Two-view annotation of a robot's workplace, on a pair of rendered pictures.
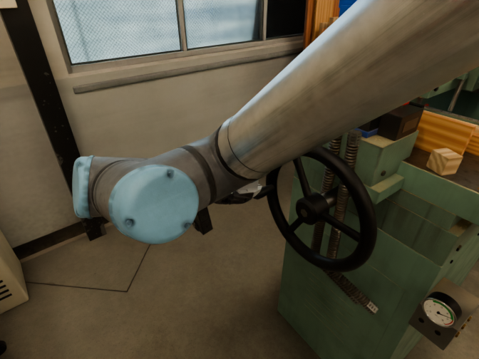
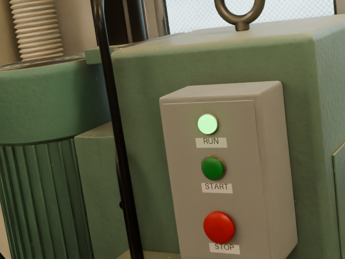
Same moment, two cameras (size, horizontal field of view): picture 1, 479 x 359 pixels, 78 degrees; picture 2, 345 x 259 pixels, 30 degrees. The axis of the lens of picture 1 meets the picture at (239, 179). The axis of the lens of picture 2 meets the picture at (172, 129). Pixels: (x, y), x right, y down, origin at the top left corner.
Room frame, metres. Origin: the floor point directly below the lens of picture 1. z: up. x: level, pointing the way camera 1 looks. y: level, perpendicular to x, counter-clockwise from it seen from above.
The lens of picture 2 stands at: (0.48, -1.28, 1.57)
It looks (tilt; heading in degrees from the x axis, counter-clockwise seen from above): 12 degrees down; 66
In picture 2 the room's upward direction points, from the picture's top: 8 degrees counter-clockwise
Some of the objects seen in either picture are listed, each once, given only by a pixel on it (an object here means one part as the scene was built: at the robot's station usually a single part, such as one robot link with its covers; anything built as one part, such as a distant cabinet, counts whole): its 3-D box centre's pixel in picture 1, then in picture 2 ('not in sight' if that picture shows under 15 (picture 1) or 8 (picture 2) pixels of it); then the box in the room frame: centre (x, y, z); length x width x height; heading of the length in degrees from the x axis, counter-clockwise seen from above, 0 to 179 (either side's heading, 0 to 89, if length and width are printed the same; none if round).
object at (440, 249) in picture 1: (415, 165); not in sight; (0.76, -0.53, 0.76); 0.57 x 0.45 x 0.09; 126
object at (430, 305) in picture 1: (440, 310); not in sight; (0.35, -0.41, 0.65); 0.06 x 0.04 x 0.08; 36
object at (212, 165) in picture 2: not in sight; (212, 168); (0.74, -0.79, 1.42); 0.02 x 0.01 x 0.02; 126
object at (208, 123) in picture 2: not in sight; (207, 124); (0.74, -0.79, 1.46); 0.02 x 0.01 x 0.02; 126
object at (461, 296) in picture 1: (444, 313); not in sight; (0.39, -0.47, 0.58); 0.12 x 0.08 x 0.08; 126
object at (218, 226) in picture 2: not in sight; (218, 227); (0.73, -0.79, 1.36); 0.03 x 0.01 x 0.03; 126
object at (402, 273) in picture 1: (379, 256); not in sight; (0.76, -0.53, 0.36); 0.58 x 0.45 x 0.71; 126
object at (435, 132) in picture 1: (414, 127); not in sight; (0.62, -0.39, 0.94); 0.21 x 0.01 x 0.08; 36
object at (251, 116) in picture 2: not in sight; (229, 172); (0.76, -0.77, 1.40); 0.10 x 0.06 x 0.16; 126
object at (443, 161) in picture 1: (443, 161); not in sight; (0.50, -0.40, 0.92); 0.04 x 0.03 x 0.04; 14
